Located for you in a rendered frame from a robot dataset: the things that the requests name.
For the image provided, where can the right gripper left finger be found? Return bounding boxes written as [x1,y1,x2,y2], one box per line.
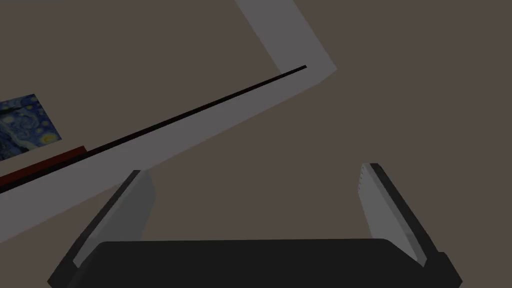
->
[71,169,157,269]

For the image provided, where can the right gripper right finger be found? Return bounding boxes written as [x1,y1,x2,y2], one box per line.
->
[358,162,441,268]

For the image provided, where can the blue swirling night-sky painting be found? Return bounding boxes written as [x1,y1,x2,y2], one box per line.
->
[0,93,63,163]

